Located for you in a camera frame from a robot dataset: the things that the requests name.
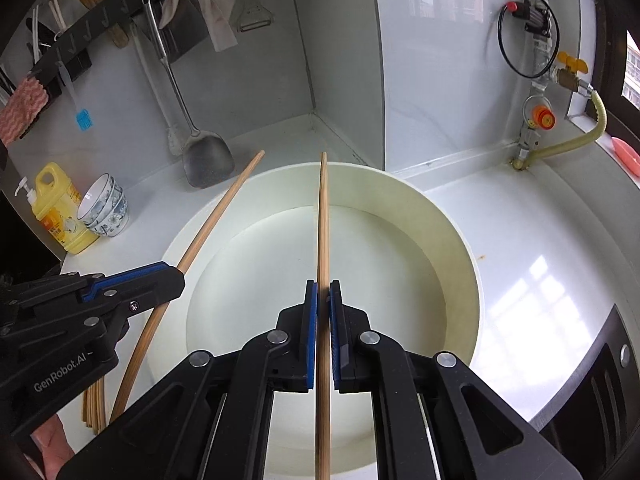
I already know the yellow detergent pump bottle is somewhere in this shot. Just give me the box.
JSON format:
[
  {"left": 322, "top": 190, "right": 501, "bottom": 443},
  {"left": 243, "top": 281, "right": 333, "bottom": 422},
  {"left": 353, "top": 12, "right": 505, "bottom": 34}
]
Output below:
[{"left": 14, "top": 161, "right": 102, "bottom": 256}]

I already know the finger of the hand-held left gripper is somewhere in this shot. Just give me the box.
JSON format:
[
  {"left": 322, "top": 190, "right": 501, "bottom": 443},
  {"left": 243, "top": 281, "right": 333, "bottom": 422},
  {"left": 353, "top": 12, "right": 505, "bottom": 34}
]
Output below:
[{"left": 81, "top": 261, "right": 186, "bottom": 314}]

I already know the person's left hand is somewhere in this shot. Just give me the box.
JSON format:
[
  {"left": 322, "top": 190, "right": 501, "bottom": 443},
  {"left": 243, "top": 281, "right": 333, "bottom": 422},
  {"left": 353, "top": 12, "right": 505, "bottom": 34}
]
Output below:
[{"left": 32, "top": 414, "right": 77, "bottom": 477}]

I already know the black wall hook rack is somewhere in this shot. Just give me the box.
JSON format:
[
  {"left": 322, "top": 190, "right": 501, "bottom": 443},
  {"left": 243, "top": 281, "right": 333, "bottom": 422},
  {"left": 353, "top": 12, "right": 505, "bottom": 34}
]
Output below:
[{"left": 27, "top": 0, "right": 201, "bottom": 98}]

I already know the black cable loop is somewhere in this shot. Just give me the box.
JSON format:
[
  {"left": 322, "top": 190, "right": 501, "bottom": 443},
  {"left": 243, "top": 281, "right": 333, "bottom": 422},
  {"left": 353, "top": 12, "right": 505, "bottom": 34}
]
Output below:
[{"left": 497, "top": 0, "right": 543, "bottom": 81}]

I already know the yellow handled brass valve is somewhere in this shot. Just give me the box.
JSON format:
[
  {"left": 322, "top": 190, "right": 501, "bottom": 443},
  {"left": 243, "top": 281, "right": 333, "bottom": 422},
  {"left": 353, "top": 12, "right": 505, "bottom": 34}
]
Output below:
[{"left": 546, "top": 51, "right": 592, "bottom": 94}]

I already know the orange capped gas fitting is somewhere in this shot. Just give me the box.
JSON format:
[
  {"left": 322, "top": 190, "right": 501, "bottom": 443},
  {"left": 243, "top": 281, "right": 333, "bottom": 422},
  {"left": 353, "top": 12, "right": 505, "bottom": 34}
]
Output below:
[{"left": 522, "top": 101, "right": 557, "bottom": 134}]

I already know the yellow gas hose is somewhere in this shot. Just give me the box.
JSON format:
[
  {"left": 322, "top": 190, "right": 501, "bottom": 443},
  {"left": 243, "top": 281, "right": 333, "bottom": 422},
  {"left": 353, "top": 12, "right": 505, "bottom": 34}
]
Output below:
[{"left": 525, "top": 87, "right": 609, "bottom": 169}]

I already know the pink striped cloth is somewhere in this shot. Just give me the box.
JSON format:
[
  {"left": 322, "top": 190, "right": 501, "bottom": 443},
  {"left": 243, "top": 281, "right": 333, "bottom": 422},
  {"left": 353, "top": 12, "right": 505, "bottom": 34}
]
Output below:
[{"left": 0, "top": 76, "right": 49, "bottom": 145}]

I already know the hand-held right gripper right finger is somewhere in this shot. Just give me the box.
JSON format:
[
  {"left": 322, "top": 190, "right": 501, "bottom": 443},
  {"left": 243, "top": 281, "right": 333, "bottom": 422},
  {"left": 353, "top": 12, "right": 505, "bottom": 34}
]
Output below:
[{"left": 327, "top": 280, "right": 586, "bottom": 480}]

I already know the steel spatula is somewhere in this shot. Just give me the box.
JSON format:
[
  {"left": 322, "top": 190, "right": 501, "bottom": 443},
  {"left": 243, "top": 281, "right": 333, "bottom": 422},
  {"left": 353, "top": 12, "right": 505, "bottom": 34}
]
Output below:
[{"left": 141, "top": 0, "right": 235, "bottom": 190}]

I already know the grey metal blade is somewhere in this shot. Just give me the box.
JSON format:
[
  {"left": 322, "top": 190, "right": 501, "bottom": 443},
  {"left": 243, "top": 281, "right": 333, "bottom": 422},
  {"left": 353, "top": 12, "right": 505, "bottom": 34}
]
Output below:
[{"left": 160, "top": 0, "right": 213, "bottom": 61}]

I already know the black gas shutoff valve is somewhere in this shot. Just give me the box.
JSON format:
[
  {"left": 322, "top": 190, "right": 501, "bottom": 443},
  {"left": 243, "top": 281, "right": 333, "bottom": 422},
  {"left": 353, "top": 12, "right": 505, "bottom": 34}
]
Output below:
[{"left": 502, "top": 0, "right": 555, "bottom": 41}]

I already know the cream plastic basin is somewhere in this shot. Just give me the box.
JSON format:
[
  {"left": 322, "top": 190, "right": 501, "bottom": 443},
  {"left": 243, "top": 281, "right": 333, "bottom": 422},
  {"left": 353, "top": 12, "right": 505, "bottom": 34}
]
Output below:
[{"left": 152, "top": 160, "right": 484, "bottom": 480}]

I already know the window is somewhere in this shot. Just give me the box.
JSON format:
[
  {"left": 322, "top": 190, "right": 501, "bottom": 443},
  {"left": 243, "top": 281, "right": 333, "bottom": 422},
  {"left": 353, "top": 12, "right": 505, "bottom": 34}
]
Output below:
[{"left": 621, "top": 29, "right": 640, "bottom": 111}]

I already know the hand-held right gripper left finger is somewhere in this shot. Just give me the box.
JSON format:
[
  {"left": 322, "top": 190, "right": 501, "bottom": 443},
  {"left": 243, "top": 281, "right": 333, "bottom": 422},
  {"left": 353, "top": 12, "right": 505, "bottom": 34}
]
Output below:
[{"left": 55, "top": 280, "right": 321, "bottom": 480}]

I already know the beige towel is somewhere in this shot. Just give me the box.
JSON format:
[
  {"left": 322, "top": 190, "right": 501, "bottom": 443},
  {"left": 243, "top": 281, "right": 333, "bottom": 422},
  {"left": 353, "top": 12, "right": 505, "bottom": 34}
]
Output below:
[{"left": 158, "top": 0, "right": 237, "bottom": 53}]

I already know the blue silicone basting brush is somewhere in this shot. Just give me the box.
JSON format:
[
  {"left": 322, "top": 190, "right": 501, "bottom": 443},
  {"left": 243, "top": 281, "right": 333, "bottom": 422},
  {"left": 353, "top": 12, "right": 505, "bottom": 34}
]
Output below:
[{"left": 54, "top": 60, "right": 95, "bottom": 133}]

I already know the pink plastic item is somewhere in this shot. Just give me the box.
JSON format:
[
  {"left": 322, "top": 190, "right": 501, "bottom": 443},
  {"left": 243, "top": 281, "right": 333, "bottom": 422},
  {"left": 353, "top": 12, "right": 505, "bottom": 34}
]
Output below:
[{"left": 610, "top": 136, "right": 640, "bottom": 177}]

